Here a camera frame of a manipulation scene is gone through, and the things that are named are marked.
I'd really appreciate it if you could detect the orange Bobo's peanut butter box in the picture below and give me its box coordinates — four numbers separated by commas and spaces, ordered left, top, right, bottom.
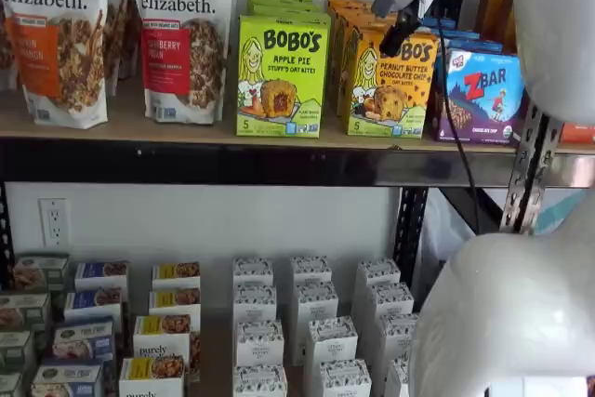
324, 0, 378, 105
335, 11, 388, 117
345, 28, 441, 140

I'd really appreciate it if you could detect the blue purple Zbar box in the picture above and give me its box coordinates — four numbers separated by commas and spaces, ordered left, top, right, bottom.
433, 48, 529, 147
438, 35, 506, 56
424, 15, 483, 43

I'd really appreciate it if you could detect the white floral print box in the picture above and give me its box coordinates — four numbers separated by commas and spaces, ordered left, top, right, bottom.
231, 256, 275, 288
233, 319, 285, 368
289, 255, 334, 287
231, 282, 278, 326
303, 315, 360, 368
364, 281, 416, 324
319, 358, 373, 397
384, 355, 412, 397
293, 281, 340, 366
231, 364, 288, 397
375, 312, 420, 365
354, 257, 403, 314

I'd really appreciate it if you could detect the wooden shelf board with snacks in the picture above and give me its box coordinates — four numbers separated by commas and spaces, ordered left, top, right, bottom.
0, 74, 595, 157

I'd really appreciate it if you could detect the yellow white granola box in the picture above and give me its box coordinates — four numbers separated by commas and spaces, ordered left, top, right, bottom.
151, 261, 203, 292
132, 313, 192, 362
118, 355, 187, 397
148, 286, 203, 320

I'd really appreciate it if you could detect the wooden shelf board with cartons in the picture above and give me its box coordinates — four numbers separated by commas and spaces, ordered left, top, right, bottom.
115, 275, 411, 397

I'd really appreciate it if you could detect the blue white granola box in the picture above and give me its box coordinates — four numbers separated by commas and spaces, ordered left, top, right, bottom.
73, 260, 131, 297
51, 319, 117, 364
31, 359, 106, 397
63, 286, 125, 324

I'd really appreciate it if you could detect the green white granola box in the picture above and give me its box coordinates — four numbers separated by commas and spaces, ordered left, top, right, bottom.
0, 371, 25, 397
0, 292, 53, 334
0, 329, 37, 373
10, 254, 72, 295

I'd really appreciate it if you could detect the brown striped carton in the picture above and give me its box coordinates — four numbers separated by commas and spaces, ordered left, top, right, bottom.
463, 0, 518, 52

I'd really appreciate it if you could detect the granola bag red label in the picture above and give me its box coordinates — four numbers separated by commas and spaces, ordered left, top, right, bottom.
129, 0, 240, 126

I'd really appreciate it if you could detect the large orange carton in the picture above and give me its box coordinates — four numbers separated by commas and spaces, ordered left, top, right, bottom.
559, 122, 595, 145

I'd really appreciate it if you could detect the translucent plastic sheet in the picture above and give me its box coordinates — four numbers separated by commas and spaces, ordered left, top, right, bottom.
419, 189, 577, 277

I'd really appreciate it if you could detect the granola bag behind bags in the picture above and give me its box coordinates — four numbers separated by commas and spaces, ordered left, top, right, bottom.
103, 0, 141, 97

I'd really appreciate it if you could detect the granola bag orange label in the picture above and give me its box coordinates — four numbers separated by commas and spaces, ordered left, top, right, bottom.
0, 0, 110, 131

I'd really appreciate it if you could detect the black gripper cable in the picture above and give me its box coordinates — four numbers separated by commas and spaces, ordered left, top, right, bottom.
408, 0, 483, 233

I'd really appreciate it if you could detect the black metal shelf frame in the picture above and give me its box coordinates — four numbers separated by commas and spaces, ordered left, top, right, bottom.
0, 134, 595, 294

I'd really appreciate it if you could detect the white wall outlet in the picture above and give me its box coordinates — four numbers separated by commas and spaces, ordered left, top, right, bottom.
37, 197, 72, 249

